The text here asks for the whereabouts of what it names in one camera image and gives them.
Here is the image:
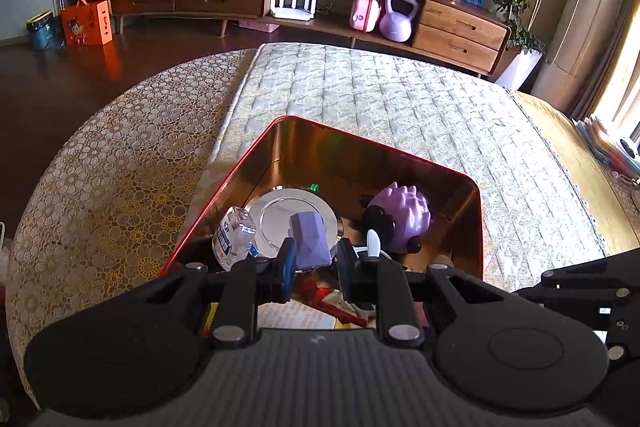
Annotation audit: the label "wooden TV cabinet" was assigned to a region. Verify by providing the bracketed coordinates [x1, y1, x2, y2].
[107, 0, 513, 80]

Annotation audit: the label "red square tin box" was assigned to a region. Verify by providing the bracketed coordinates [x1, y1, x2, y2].
[160, 116, 485, 338]

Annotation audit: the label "purple kettlebell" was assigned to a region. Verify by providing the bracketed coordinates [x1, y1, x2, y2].
[378, 0, 420, 42]

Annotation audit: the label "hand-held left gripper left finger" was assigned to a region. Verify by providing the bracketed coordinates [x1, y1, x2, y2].
[145, 237, 298, 349]

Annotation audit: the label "white router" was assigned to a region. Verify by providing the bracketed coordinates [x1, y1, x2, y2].
[270, 0, 319, 20]

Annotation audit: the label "flat pink box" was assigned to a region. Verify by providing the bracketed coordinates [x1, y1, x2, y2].
[239, 19, 280, 34]

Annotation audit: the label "blue bucket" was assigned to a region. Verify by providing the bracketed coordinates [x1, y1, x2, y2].
[26, 11, 65, 52]

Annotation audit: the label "round silver tin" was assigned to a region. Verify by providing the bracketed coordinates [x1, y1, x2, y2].
[248, 188, 345, 258]

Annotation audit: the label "purple hedgehog toy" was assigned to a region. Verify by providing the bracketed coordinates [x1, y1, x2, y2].
[359, 182, 432, 254]

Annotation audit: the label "pink toy case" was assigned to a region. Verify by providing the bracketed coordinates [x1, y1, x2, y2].
[349, 0, 382, 32]

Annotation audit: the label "yellow quilted cloth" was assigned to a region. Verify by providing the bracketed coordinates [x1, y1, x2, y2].
[515, 91, 640, 258]

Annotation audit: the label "white sunglasses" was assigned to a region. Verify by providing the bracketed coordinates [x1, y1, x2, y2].
[350, 229, 401, 264]

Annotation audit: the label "red clip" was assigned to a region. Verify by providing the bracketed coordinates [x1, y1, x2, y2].
[295, 279, 373, 328]

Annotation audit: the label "beige window curtain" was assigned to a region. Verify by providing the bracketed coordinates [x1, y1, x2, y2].
[532, 0, 640, 128]

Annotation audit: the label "orange gift box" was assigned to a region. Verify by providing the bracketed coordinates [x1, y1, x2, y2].
[61, 0, 113, 46]

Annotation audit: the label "purple eraser block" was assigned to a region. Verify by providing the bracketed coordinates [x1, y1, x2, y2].
[289, 212, 333, 272]

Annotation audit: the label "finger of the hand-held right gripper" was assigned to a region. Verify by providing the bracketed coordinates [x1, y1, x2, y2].
[515, 286, 633, 308]
[541, 248, 640, 288]

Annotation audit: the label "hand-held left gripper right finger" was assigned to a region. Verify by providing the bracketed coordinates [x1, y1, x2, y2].
[336, 238, 506, 349]

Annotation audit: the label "stack of plastic folders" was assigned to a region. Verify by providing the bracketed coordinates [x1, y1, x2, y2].
[575, 114, 640, 180]

